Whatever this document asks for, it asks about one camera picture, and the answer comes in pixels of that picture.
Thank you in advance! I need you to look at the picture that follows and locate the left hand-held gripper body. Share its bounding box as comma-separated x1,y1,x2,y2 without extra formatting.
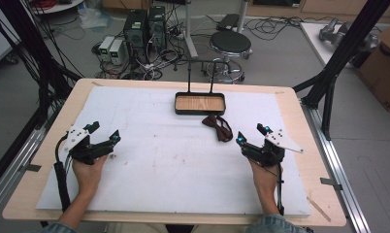
64,124,115,166

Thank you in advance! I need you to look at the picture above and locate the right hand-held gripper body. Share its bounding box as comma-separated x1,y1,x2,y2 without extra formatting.
241,129,305,168

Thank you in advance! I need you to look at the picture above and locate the person's left hand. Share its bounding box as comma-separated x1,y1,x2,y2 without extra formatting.
72,154,110,196

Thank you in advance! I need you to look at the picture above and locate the person's right hand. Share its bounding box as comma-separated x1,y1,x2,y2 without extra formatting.
249,159,283,196

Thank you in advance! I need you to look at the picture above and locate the brown bow tie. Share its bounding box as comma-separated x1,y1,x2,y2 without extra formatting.
201,114,234,144

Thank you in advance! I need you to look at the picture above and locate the black stand with wooden tray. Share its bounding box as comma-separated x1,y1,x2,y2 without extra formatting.
173,58,232,117

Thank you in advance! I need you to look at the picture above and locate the grey tape strip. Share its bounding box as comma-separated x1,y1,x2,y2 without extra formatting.
23,163,43,173
319,177,343,191

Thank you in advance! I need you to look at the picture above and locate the white foam mat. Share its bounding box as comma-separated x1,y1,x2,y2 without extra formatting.
36,84,312,218

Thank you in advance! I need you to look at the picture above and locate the denim right sleeve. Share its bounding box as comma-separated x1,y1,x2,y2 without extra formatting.
245,213,309,233

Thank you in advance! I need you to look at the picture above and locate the denim sleeve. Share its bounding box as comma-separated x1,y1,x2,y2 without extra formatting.
245,213,309,233
27,220,80,233

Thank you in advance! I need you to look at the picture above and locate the white power supply unit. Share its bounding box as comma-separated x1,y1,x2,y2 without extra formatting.
98,35,115,62
108,38,125,66

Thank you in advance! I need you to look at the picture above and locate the denim left sleeve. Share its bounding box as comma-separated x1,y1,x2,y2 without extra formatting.
27,220,80,233

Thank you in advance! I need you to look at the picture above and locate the black round stool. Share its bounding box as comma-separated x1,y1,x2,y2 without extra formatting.
201,30,254,84

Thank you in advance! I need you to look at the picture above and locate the white floor board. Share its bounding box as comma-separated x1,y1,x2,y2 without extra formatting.
299,21,384,70

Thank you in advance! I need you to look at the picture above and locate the large black computer tower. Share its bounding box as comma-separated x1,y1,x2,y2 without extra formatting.
122,9,150,63

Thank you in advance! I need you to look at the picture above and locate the clear plastic bag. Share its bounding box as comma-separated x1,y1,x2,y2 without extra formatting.
77,5,114,31

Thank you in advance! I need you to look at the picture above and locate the flat black box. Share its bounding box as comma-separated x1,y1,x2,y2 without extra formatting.
215,13,242,33

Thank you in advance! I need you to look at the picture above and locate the white table leg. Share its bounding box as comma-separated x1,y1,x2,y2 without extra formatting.
236,0,249,34
182,0,200,59

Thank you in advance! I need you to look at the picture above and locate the slim black computer tower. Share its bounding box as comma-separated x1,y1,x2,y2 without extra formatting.
146,4,168,50

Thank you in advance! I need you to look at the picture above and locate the round white table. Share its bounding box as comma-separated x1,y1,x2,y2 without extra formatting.
29,0,86,16

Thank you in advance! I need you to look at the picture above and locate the brown cardboard box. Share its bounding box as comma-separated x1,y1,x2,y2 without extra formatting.
355,20,390,114

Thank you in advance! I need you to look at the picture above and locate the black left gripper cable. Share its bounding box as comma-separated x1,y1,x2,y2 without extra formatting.
52,133,72,214

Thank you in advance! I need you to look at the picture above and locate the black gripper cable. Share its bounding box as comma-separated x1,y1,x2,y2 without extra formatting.
267,163,286,216
52,133,72,214

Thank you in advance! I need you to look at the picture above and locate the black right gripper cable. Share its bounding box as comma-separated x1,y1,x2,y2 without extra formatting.
267,163,286,216

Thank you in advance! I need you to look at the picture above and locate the aluminium rail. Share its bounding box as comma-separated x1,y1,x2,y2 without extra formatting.
301,99,373,233
0,109,61,218

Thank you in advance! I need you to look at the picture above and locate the black frame strut with cables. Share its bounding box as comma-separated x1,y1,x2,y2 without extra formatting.
0,0,83,130

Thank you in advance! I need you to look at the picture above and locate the tangle of black floor cables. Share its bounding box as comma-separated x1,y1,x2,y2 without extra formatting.
243,15,341,42

